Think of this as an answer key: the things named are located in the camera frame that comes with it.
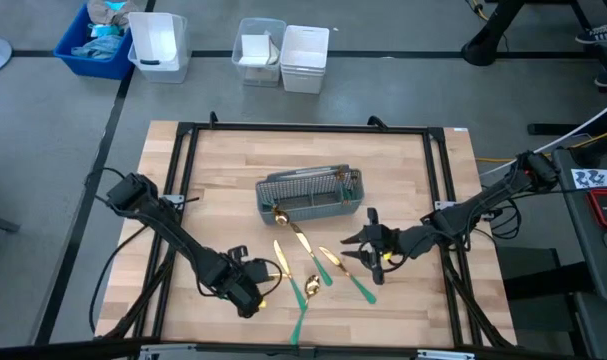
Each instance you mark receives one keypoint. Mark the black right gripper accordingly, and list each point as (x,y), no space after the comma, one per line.
(388,240)

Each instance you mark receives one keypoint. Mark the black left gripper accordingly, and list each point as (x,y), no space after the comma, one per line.
(233,280)

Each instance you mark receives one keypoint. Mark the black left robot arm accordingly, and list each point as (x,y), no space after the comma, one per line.
(183,240)

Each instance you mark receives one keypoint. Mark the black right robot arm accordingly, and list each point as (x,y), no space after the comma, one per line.
(473,210)

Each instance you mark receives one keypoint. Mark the grey mesh cutlery basket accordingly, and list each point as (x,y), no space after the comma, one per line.
(313,210)

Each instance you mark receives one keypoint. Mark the white ribbed plastic bin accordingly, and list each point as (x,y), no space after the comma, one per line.
(305,50)

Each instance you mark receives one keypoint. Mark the clear plastic bin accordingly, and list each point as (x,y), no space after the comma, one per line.
(243,70)

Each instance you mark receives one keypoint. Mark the black side desk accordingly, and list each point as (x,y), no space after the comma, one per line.
(578,235)

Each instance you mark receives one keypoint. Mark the white flat box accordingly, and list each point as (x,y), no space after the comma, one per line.
(255,47)

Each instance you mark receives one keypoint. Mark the black floor bar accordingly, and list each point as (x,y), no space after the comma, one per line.
(558,129)

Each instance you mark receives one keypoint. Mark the black table leg base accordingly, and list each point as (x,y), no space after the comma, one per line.
(483,50)

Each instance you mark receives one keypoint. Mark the white printed marker tag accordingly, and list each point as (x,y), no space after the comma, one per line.
(595,178)

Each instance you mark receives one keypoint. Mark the grey furniture foot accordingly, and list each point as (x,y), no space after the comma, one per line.
(0,223)

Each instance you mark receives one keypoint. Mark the white lidded plastic bin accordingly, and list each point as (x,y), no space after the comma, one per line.
(155,35)

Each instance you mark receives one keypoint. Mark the blue plastic bin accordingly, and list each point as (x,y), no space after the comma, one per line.
(90,70)

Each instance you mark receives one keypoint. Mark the blue grey cloth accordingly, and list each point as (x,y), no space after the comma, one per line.
(100,47)

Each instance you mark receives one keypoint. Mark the teal cloth item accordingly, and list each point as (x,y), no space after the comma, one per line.
(103,31)

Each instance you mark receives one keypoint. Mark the grey brown cloth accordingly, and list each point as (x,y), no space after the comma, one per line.
(108,14)

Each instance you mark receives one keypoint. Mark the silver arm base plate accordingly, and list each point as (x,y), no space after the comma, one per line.
(173,199)
(445,205)

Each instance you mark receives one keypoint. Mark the silver frame bracket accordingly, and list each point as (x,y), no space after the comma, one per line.
(445,355)
(168,354)

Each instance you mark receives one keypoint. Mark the black aluminium rig frame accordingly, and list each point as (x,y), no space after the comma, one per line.
(308,128)

